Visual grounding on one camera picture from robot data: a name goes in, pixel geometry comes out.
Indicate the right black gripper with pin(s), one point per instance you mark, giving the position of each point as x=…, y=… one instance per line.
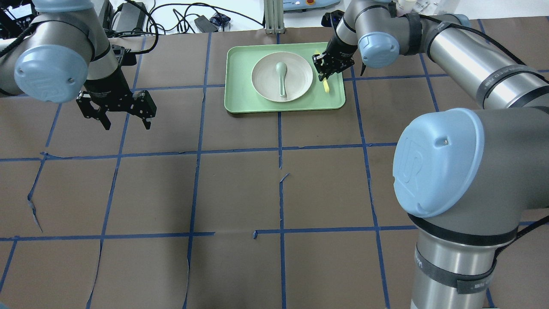
x=340, y=50

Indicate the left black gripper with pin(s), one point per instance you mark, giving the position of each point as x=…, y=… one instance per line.
x=106, y=87

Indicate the yellow plastic fork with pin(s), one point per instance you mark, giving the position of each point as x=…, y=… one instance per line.
x=327, y=86

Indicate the white round plate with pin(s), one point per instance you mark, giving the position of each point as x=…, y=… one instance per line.
x=299, y=76

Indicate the pale green plastic spoon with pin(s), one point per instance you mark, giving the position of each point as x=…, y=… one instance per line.
x=281, y=69

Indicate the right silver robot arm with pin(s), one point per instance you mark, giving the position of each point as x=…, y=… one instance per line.
x=463, y=177

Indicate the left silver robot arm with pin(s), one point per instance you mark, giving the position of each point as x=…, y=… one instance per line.
x=64, y=54

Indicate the light green tray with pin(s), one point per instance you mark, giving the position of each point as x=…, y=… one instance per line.
x=241, y=97

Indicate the black computer box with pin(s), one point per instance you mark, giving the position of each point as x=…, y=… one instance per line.
x=105, y=13

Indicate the black power adapter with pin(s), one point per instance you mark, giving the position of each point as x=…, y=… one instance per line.
x=204, y=25

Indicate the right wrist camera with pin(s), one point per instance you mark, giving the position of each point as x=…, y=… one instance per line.
x=332, y=19

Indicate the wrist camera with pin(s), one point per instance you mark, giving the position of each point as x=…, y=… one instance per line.
x=124, y=56
x=332, y=19

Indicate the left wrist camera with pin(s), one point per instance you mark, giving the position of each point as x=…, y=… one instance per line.
x=124, y=56

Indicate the aluminium frame post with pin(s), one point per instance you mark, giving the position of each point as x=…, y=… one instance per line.
x=273, y=17

